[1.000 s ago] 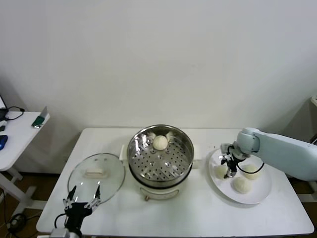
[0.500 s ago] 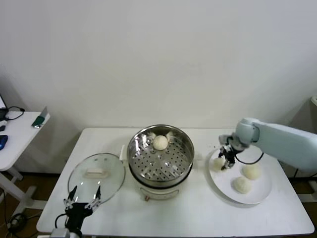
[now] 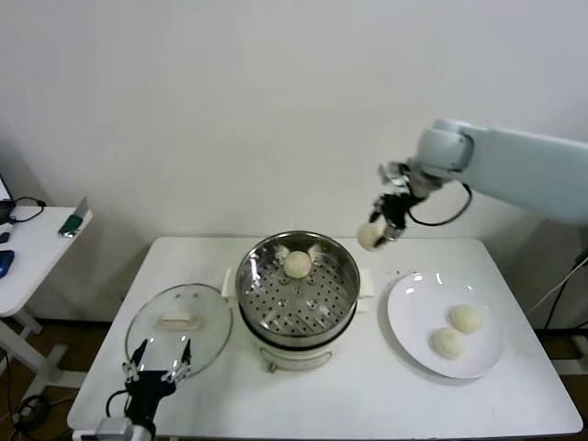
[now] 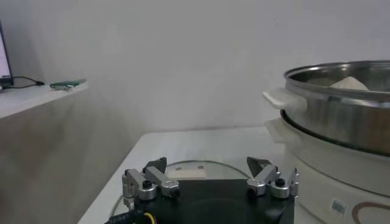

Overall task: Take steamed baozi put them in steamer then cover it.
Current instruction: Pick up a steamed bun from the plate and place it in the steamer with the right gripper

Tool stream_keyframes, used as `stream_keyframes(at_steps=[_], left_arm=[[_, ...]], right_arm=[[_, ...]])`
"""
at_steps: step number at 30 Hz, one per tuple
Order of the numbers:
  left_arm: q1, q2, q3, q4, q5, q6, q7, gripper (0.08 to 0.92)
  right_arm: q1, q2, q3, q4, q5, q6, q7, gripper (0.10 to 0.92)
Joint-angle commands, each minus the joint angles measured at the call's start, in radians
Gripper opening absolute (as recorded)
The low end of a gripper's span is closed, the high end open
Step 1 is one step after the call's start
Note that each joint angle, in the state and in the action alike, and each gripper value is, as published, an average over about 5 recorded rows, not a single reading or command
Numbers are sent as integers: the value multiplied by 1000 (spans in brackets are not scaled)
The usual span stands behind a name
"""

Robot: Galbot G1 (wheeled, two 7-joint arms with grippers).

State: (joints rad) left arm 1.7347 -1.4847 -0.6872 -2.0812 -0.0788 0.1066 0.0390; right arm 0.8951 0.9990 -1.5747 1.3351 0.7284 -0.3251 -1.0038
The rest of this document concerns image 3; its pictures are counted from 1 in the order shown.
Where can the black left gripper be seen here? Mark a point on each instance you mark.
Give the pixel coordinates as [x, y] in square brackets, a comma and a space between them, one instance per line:
[146, 394]

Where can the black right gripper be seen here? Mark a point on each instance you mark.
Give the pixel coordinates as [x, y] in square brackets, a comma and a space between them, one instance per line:
[397, 209]

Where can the white steamed baozi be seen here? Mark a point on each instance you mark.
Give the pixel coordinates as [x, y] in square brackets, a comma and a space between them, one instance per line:
[448, 343]
[466, 318]
[369, 236]
[297, 265]

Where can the round glass pot lid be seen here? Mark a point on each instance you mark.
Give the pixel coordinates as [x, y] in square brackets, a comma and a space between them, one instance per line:
[202, 331]

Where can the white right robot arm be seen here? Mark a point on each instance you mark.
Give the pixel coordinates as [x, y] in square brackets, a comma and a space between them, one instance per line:
[528, 170]

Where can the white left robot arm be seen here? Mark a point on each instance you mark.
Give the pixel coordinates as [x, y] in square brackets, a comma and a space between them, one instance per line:
[142, 433]

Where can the stainless steel steamer basket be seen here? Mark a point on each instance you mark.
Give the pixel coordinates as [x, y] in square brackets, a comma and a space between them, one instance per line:
[321, 303]

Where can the large white plate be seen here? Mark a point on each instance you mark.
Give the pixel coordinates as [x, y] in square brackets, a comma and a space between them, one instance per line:
[413, 312]

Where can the white side table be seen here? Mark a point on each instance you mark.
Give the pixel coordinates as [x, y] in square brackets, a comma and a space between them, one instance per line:
[41, 248]

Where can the blue computer mouse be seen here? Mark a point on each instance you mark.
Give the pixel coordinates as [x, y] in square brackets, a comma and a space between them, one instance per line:
[5, 263]

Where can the small black desk object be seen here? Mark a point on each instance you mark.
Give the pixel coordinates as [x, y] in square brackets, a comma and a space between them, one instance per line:
[3, 238]

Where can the open laptop computer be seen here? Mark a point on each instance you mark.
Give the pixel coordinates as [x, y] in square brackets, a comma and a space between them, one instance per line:
[3, 188]

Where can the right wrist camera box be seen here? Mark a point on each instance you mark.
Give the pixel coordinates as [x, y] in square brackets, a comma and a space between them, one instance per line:
[394, 172]

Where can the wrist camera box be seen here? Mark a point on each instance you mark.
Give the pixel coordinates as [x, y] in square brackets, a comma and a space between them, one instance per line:
[112, 428]
[394, 172]

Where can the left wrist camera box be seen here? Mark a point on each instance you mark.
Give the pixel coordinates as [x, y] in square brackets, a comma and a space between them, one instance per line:
[112, 428]

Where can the white metal floor frame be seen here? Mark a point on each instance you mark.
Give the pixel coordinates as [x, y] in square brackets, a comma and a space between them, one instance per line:
[572, 367]

